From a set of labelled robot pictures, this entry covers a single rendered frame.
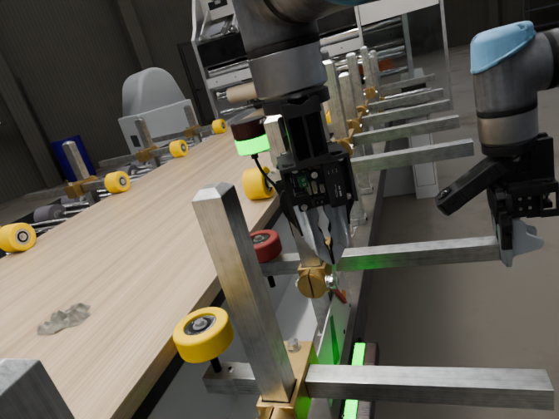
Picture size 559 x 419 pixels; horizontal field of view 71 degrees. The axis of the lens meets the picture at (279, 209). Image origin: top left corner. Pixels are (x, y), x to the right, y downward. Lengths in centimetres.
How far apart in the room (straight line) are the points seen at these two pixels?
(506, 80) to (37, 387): 58
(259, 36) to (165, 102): 475
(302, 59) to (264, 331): 29
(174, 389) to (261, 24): 54
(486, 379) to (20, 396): 46
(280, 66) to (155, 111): 465
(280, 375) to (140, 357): 19
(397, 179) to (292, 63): 284
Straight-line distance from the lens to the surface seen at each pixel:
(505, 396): 54
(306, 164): 39
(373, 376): 55
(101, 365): 62
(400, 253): 71
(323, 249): 49
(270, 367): 49
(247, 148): 62
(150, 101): 505
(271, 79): 39
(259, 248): 73
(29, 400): 24
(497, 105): 62
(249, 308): 45
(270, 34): 39
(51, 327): 76
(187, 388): 72
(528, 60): 62
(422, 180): 307
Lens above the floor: 121
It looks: 20 degrees down
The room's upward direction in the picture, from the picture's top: 16 degrees counter-clockwise
